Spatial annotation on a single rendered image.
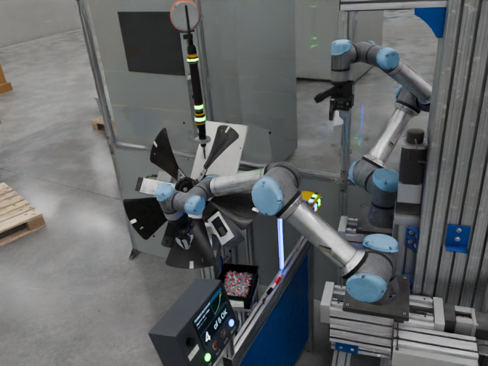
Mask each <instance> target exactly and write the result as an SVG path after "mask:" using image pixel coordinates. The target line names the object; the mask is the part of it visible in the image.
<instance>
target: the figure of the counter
mask: <svg viewBox="0 0 488 366"><path fill-rule="evenodd" d="M200 337H201V340H202V342H203V345H204V346H205V348H206V349H207V347H208V345H209V344H210V342H212V340H213V339H214V335H213V333H212V331H211V329H210V326H209V325H208V327H207V328H206V329H205V330H204V332H203V333H202V335H201V336H200Z"/></svg>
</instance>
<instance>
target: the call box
mask: <svg viewBox="0 0 488 366"><path fill-rule="evenodd" d="M301 193H302V198H303V200H306V201H307V204H308V203H312V204H311V205H310V207H311V208H313V207H314V206H315V204H316V203H317V201H318V200H319V199H320V197H321V194H320V193H318V195H317V196H316V198H315V199H314V200H313V202H309V200H310V199H311V197H312V196H313V194H314V192H309V191H304V190H302V191H301ZM320 209H321V204H320V205H319V207H318V208H317V210H316V211H315V212H316V213H318V212H319V210H320Z"/></svg>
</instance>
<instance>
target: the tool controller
mask: <svg viewBox="0 0 488 366"><path fill-rule="evenodd" d="M229 319H233V321H234V325H233V326H232V327H229V325H228V322H229ZM208 325H209V326H210V329H211V331H212V333H213V336H214V338H213V340H212V342H210V344H209V345H208V347H207V349H206V348H205V346H204V345H203V342H202V340H201V337H200V336H201V335H202V333H203V332H204V330H205V329H206V328H207V327H208ZM238 327H239V324H238V321H237V318H236V316H235V313H234V311H233V308H232V305H231V303H230V301H229V298H228V295H227V292H226V291H225V288H224V285H223V282H222V281H221V280H207V279H195V280H194V281H193V282H192V283H191V284H190V286H189V287H188V288H187V289H186V290H185V291H184V292H183V294H182V295H181V296H180V297H179V298H178V299H177V300H176V301H175V302H174V304H173V305H172V306H171V307H170V308H169V309H168V311H167V312H166V313H165V314H164V315H163V316H162V317H161V318H160V319H159V320H158V322H157V323H156V324H155V325H154V326H153V328H152V329H151V330H150V331H149V333H148V335H149V337H150V339H151V341H152V343H153V345H154V347H155V350H156V351H157V353H158V356H159V357H160V360H161V362H162V363H163V366H213V365H214V363H215V361H216V360H217V359H218V357H219V355H220V354H221V353H222V351H223V350H224V348H225V346H226V345H227V344H228V342H229V340H230V339H231V337H232V336H233V335H234V333H235V331H236V330H237V329H238ZM223 329H225V330H226V332H227V334H226V336H225V338H222V337H221V331H222V330H223ZM214 341H218V343H219V347H218V349H216V350H214V349H213V342H214ZM207 352H208V353H209V354H210V356H211V358H210V360H209V361H208V362H205V360H204V356H205V354H206V353H207Z"/></svg>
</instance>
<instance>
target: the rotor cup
mask: <svg viewBox="0 0 488 366"><path fill-rule="evenodd" d="M198 183H199V181H198V180H195V179H193V178H191V177H184V178H181V179H180V180H179V181H178V182H177V183H176V185H175V188H174V190H176V191H180V192H184V188H185V187H186V188H187V191H186V192H185V193H187V192H188V191H190V190H191V189H192V188H193V187H194V186H195V185H197V184H198Z"/></svg>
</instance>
